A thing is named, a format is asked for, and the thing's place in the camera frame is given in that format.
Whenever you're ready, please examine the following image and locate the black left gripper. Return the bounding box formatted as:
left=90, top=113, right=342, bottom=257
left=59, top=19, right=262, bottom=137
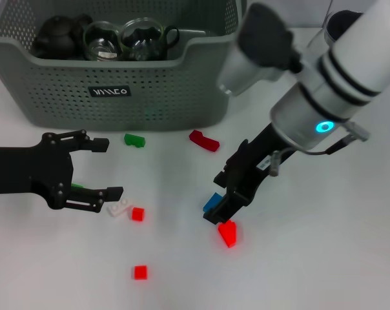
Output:
left=0, top=129, right=125, bottom=214

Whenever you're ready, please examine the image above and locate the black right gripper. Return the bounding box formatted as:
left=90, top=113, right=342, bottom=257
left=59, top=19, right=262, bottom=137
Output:
left=202, top=123, right=296, bottom=226

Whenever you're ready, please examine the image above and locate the blue toy brick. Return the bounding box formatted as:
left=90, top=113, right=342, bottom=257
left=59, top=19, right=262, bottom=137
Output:
left=203, top=192, right=224, bottom=213

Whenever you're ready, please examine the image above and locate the bright red sloped brick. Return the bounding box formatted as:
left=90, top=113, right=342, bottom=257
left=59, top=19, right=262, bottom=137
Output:
left=217, top=219, right=238, bottom=249

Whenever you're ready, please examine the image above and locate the dark red curved brick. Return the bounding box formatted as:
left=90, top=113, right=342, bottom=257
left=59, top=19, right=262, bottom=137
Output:
left=188, top=129, right=220, bottom=152

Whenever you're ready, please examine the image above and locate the glass teacup with black sleeve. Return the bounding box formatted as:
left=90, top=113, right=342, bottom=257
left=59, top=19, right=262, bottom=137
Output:
left=119, top=17, right=181, bottom=62
left=83, top=21, right=122, bottom=62

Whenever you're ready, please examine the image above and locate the grey perforated storage bin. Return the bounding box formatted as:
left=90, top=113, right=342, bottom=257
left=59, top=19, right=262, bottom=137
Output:
left=0, top=0, right=254, bottom=132

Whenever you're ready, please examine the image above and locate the white two-stud brick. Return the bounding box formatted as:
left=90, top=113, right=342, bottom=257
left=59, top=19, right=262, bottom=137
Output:
left=107, top=198, right=133, bottom=218

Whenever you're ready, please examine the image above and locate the right gripper silver metal fitting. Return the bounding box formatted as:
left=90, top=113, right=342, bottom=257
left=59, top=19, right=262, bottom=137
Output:
left=268, top=150, right=282, bottom=178

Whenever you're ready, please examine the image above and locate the dark clay teapot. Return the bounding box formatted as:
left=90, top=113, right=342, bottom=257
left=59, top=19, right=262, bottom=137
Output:
left=32, top=14, right=92, bottom=60

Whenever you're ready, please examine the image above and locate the glass pitcher with black handle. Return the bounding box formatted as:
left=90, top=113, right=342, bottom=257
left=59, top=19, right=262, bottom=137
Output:
left=306, top=9, right=365, bottom=49

